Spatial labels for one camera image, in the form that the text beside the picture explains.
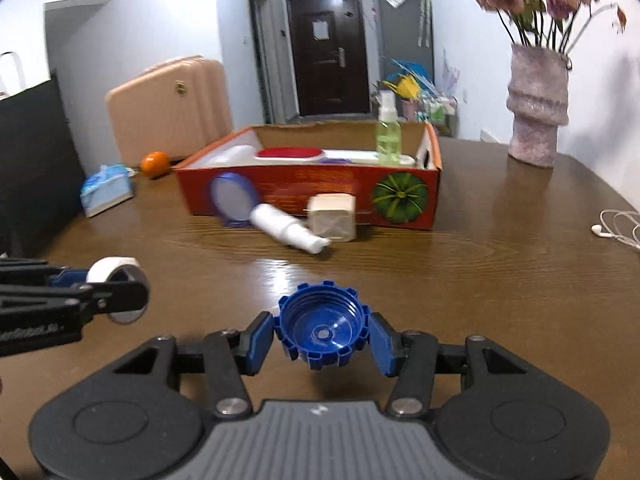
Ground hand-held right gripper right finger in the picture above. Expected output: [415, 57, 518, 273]
[367, 312, 528, 418]

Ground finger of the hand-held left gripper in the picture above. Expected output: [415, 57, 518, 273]
[0, 259, 90, 288]
[0, 280, 150, 321]

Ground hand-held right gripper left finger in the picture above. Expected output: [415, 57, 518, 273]
[112, 311, 275, 418]

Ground white round lid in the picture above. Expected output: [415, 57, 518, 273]
[86, 257, 150, 325]

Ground blue ribbed bottle cap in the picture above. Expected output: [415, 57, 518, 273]
[277, 280, 371, 370]

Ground red cardboard box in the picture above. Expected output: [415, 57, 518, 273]
[174, 121, 443, 231]

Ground red and white lint brush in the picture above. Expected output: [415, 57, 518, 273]
[254, 146, 416, 166]

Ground green spray bottle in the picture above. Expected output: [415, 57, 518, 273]
[376, 91, 404, 163]

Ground blue tissue pack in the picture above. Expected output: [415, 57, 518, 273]
[80, 164, 136, 218]

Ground black paper bag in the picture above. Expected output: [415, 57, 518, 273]
[0, 72, 87, 261]

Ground white spray bottle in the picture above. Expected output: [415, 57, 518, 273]
[249, 203, 332, 255]

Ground orange fruit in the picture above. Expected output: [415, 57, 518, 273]
[140, 151, 171, 180]

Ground beige cube box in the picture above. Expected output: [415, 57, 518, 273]
[306, 194, 357, 242]

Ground blue rimmed round lid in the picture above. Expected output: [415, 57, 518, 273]
[209, 172, 260, 229]

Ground peach ribbed suitcase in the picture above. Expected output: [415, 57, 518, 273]
[105, 56, 235, 166]

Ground small rack with bottles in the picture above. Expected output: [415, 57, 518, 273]
[400, 92, 459, 136]

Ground yellow plastic item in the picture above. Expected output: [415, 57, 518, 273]
[392, 77, 421, 99]

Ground dark brown entrance door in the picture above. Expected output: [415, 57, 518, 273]
[286, 0, 372, 117]

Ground blue plastic item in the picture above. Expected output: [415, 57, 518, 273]
[390, 59, 435, 83]

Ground pink textured vase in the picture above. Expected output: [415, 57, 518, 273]
[506, 44, 571, 168]

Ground grey refrigerator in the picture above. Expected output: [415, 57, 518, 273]
[375, 0, 435, 86]

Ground white wired earphones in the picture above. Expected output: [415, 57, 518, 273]
[591, 209, 640, 251]

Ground grey interior door frame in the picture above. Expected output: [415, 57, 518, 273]
[246, 0, 279, 126]

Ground purple coral wall sticker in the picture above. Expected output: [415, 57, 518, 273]
[442, 50, 462, 97]

